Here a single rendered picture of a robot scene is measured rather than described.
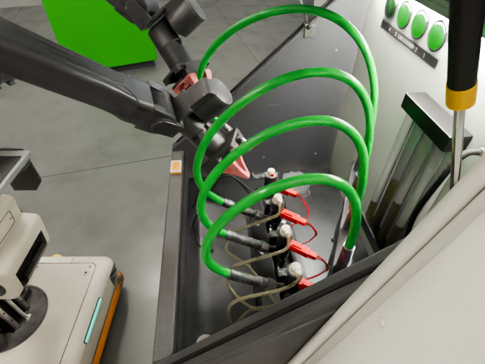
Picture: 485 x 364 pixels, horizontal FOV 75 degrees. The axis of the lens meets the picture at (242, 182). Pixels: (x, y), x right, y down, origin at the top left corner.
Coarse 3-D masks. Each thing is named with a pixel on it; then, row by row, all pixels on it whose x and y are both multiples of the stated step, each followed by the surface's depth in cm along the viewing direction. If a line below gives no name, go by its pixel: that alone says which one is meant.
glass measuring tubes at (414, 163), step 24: (408, 96) 58; (408, 120) 60; (432, 120) 52; (408, 144) 60; (432, 144) 55; (384, 168) 69; (408, 168) 64; (432, 168) 54; (384, 192) 74; (408, 192) 64; (384, 216) 75; (408, 216) 63; (384, 240) 75
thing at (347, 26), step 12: (264, 12) 55; (276, 12) 55; (288, 12) 54; (300, 12) 54; (312, 12) 53; (324, 12) 52; (240, 24) 58; (336, 24) 53; (348, 24) 53; (228, 36) 60; (360, 36) 53; (216, 48) 62; (360, 48) 55; (204, 60) 64; (372, 60) 55; (372, 72) 57; (372, 84) 58; (372, 96) 59
